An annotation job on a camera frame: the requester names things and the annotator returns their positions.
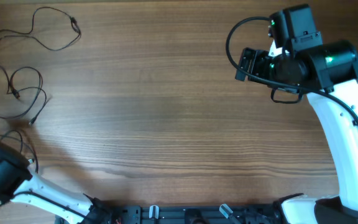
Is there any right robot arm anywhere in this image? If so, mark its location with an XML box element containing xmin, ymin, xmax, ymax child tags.
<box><xmin>236</xmin><ymin>4</ymin><xmax>358</xmax><ymax>223</ymax></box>

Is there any thin black cable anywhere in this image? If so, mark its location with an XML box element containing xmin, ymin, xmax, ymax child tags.
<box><xmin>0</xmin><ymin>6</ymin><xmax>82</xmax><ymax>53</ymax></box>
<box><xmin>0</xmin><ymin>59</ymin><xmax>48</xmax><ymax>126</ymax></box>

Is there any right camera cable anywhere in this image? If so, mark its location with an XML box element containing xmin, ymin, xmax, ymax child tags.
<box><xmin>225</xmin><ymin>16</ymin><xmax>358</xmax><ymax>187</ymax></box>

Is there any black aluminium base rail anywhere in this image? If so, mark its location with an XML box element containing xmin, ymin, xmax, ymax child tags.
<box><xmin>54</xmin><ymin>203</ymin><xmax>284</xmax><ymax>224</ymax></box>

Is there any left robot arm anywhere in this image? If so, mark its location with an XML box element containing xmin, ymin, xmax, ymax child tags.
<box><xmin>0</xmin><ymin>141</ymin><xmax>113</xmax><ymax>224</ymax></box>

